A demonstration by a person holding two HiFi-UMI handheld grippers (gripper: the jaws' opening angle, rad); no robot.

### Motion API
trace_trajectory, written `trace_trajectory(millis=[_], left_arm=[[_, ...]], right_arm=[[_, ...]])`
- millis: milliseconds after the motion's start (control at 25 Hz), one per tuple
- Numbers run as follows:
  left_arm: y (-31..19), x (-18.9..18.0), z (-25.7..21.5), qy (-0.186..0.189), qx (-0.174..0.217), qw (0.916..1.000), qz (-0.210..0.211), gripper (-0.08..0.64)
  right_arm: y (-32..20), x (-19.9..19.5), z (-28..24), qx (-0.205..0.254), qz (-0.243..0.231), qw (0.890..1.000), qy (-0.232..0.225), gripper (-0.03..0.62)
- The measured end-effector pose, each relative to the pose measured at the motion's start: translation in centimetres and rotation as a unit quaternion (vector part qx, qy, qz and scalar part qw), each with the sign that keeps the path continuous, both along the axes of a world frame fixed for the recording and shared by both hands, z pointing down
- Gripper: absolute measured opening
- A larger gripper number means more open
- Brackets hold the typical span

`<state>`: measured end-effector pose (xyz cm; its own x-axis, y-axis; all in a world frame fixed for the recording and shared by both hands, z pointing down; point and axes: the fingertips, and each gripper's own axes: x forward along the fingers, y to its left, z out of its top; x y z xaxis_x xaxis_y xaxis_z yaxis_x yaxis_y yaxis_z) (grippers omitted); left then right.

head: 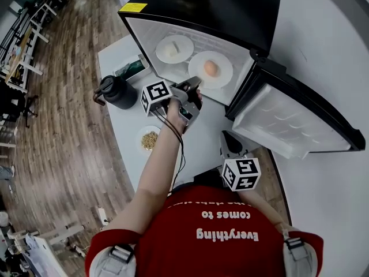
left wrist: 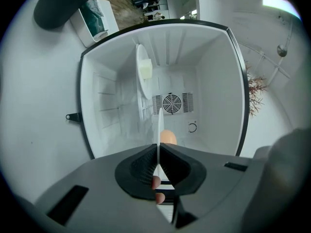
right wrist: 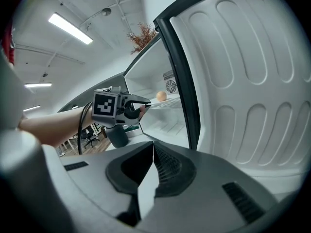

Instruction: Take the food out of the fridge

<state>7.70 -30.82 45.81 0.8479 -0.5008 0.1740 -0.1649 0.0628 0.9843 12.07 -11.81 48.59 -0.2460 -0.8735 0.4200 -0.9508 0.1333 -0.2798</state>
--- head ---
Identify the white plate with egg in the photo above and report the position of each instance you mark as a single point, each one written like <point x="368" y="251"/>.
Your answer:
<point x="223" y="71"/>

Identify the brown egg food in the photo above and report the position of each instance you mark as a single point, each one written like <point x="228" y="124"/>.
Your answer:
<point x="210" y="68"/>

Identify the white plate with white food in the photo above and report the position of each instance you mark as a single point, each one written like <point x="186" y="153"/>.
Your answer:
<point x="184" y="46"/>

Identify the white block of food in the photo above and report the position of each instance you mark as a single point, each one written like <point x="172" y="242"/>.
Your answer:
<point x="172" y="49"/>

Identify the black water jug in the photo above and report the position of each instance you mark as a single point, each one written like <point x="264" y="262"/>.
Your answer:
<point x="121" y="92"/>

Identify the white desk frame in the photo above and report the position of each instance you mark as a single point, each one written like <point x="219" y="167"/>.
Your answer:
<point x="40" y="250"/>

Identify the black office chair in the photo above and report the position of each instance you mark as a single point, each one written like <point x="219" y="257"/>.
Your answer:
<point x="29" y="110"/>

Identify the black mini fridge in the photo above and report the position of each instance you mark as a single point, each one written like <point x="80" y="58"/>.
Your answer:
<point x="230" y="10"/>

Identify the person's red shirt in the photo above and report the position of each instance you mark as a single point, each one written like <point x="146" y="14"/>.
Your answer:
<point x="216" y="255"/>

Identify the white power strip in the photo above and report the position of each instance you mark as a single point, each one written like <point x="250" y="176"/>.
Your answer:
<point x="101" y="214"/>

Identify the row of white-legged desks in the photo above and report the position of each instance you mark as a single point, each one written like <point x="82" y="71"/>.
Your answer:
<point x="21" y="56"/>

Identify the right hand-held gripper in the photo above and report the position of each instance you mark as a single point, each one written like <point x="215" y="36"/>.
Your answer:
<point x="240" y="173"/>

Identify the white plate with grains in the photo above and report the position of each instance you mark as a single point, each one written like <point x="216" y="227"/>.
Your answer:
<point x="144" y="151"/>

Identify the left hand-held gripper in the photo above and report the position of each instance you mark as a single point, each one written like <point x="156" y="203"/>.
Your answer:
<point x="155" y="95"/>

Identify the white rectangular tray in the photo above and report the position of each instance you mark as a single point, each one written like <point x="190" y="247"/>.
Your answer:
<point x="131" y="69"/>

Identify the person's left forearm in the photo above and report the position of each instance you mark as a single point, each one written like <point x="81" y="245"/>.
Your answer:
<point x="155" y="166"/>

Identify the person's right forearm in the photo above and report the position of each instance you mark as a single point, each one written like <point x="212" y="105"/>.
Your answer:
<point x="259" y="205"/>

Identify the heap of grain food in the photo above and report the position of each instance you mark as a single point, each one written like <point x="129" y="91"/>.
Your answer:
<point x="149" y="140"/>

